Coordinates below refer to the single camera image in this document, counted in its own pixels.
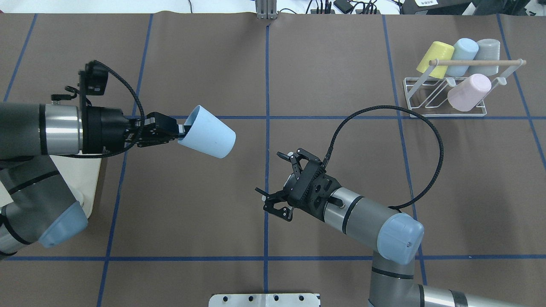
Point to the cream plastic tray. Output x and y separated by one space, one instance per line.
81 175

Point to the aluminium frame post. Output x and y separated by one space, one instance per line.
266 9

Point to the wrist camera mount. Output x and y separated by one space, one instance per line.
92 82
310 189

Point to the light blue plastic cup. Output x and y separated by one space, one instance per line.
465 49

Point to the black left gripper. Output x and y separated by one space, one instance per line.
107 128

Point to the grey plastic cup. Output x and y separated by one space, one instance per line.
489 50

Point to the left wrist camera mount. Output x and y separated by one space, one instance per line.
92 82

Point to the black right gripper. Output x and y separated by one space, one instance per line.
288 190

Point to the pink plastic cup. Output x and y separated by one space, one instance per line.
466 95

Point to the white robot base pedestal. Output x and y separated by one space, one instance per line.
266 300

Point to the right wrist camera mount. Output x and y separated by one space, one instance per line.
310 189

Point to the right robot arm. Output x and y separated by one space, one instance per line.
393 236

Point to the white wire cup rack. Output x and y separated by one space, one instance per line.
456 79

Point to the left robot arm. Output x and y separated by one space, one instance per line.
43 208

